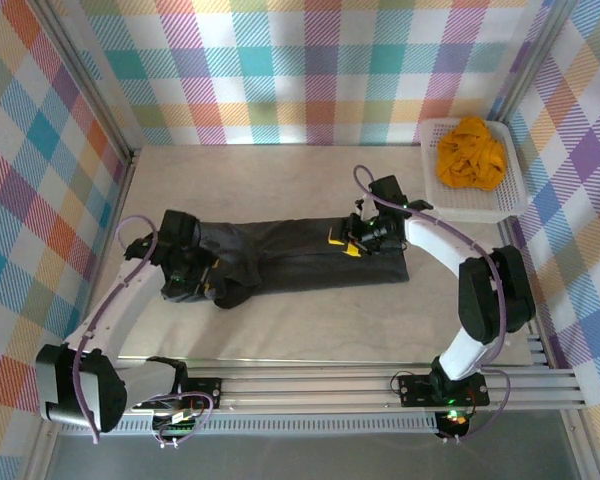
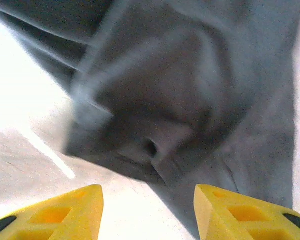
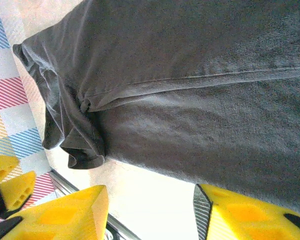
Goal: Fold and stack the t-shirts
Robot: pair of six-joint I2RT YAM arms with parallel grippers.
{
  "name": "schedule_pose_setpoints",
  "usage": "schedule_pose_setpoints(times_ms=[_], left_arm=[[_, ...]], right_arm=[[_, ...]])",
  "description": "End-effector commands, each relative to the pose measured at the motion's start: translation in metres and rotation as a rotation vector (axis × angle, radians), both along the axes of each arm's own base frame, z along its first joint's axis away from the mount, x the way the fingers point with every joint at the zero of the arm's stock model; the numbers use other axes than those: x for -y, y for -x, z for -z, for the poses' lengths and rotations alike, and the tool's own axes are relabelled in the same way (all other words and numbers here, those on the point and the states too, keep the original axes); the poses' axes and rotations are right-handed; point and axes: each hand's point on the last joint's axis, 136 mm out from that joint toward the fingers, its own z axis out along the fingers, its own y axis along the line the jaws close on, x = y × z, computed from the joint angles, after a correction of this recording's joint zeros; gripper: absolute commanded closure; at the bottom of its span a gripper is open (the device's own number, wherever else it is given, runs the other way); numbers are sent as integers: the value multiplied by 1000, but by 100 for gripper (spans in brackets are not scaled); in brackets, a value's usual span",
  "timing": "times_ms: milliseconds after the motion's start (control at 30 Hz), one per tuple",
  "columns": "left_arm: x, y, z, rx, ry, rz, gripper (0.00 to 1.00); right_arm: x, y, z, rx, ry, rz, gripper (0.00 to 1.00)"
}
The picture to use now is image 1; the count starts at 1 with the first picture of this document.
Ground black trousers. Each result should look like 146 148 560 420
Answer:
160 215 411 310

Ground crumpled yellow t-shirt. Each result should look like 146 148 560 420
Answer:
435 115 509 192

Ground white perforated plastic basket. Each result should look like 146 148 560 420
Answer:
419 118 529 225

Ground colourful plaid backdrop cloth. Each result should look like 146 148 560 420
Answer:
0 0 600 480

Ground grey metal shelf plate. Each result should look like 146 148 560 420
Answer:
44 430 581 480

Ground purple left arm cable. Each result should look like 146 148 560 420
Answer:
72 214 216 447

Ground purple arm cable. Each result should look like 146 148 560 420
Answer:
353 164 512 444
72 214 216 447

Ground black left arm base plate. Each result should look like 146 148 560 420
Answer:
178 377 224 409

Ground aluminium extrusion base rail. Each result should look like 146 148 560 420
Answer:
119 367 589 416

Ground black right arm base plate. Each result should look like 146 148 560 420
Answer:
397 372 491 407

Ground grey slotted cable duct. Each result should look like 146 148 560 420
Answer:
114 417 441 435

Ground aluminium frame post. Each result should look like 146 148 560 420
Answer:
29 0 141 169
494 0 581 124

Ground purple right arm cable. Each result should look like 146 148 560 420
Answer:
353 164 512 444

